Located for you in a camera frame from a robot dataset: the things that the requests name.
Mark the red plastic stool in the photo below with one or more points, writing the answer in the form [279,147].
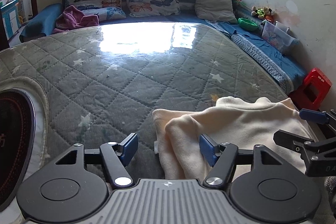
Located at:
[312,87]

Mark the grey plain cushion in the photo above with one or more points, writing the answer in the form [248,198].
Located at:
[214,6]

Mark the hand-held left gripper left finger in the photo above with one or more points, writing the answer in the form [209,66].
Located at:
[130,149]

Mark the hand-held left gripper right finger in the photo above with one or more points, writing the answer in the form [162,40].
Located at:
[207,150]

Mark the blue sofa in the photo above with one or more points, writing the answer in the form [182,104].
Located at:
[47,19]

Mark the brown orange plush toy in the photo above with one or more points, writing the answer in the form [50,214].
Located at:
[269,13]

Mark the cream garment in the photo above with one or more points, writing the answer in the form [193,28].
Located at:
[236,121]

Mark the purple towel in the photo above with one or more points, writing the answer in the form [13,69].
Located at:
[73,19]

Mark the small butterfly print cushion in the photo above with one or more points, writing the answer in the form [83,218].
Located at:
[107,13]

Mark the brown plush toy green shirt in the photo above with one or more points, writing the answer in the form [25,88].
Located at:
[258,12]

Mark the green bowl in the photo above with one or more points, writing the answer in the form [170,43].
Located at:
[247,24]

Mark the patterned blue sofa mat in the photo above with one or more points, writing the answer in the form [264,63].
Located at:
[260,56]

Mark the clear plastic storage box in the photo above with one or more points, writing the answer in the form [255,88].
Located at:
[278,37]

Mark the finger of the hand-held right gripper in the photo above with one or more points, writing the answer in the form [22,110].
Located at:
[313,115]
[291,141]

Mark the blue white small cabinet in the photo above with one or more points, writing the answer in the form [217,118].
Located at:
[9,18]

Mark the black round induction cooktop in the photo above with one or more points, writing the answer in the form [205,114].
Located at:
[13,134]

